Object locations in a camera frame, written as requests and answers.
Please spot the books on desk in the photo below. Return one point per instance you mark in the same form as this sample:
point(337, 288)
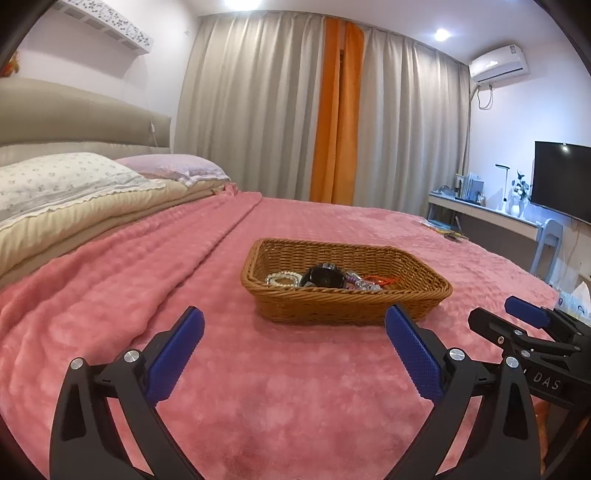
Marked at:
point(469, 188)

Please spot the black television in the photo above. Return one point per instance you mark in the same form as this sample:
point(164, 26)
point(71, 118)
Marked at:
point(562, 179)

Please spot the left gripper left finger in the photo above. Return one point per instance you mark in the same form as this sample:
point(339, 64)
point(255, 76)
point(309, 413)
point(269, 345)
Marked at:
point(84, 441)

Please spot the black wristwatch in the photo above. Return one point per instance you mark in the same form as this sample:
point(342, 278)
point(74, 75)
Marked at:
point(325, 275)

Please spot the white desk lamp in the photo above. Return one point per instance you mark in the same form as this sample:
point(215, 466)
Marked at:
point(504, 198)

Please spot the grey curtain left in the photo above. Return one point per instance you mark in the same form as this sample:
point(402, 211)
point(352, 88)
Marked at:
point(250, 98)

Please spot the orange plush toy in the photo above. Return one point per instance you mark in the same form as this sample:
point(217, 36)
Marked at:
point(11, 67)

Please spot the light blue chair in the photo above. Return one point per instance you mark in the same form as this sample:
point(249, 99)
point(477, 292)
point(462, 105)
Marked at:
point(550, 234)

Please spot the white air conditioner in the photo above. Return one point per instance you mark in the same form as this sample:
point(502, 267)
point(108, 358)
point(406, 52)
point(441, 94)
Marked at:
point(499, 65)

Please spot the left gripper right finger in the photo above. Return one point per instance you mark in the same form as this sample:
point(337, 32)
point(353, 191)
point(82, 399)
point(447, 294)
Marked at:
point(482, 424)

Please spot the items on bed edge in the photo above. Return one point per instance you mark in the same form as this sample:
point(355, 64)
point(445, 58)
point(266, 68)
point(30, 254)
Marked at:
point(444, 230)

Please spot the white wall desk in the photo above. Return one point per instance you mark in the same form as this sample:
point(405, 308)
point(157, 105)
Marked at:
point(525, 228)

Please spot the grey curtain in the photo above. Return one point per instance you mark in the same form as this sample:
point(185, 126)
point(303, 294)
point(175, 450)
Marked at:
point(250, 98)
point(413, 124)

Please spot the brown wicker basket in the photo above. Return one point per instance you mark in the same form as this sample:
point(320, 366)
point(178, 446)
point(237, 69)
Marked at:
point(377, 277)

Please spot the white vase with plant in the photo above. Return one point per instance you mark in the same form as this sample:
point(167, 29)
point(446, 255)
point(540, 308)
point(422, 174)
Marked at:
point(519, 195)

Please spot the pink pillow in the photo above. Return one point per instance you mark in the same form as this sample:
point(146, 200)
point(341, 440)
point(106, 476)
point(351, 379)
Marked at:
point(185, 169)

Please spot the grey curtain right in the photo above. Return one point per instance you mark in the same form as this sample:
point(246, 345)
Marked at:
point(413, 124)

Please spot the tissue pack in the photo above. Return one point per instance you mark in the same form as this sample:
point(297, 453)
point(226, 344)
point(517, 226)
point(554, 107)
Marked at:
point(576, 304)

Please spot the white floral pillow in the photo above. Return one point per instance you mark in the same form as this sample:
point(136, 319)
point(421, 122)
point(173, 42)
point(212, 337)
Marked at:
point(48, 183)

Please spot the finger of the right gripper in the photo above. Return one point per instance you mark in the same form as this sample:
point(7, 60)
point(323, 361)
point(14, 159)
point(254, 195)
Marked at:
point(501, 333)
point(545, 318)

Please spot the beige folded quilt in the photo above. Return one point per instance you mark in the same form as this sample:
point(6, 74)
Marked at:
point(32, 242)

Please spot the beige padded headboard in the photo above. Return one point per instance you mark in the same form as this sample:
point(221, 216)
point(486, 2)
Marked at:
point(42, 118)

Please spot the orange curtain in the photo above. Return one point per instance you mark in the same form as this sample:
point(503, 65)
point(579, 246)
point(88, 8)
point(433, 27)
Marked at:
point(333, 175)

